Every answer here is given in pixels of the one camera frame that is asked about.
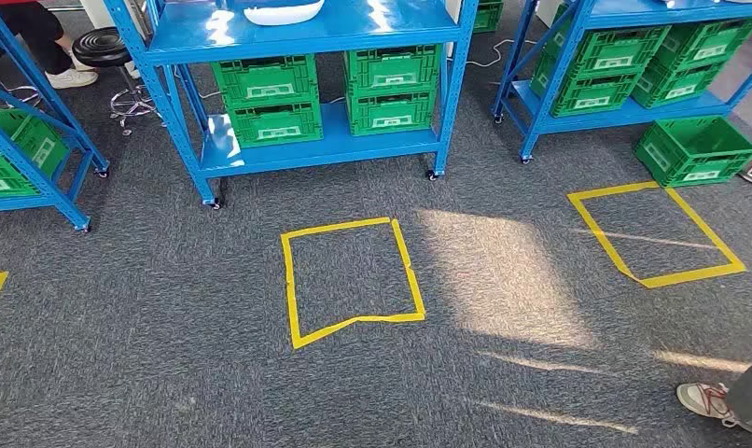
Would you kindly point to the white curved plastic part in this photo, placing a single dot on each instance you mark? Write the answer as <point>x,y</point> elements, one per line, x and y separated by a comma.
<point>283,13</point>

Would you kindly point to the blue metal shelf rack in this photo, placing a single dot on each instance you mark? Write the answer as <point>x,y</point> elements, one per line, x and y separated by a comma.
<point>660,117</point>
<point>326,25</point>
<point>17,204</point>

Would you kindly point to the person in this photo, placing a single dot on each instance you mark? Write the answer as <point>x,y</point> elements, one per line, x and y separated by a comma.
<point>36,31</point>
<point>703,399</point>

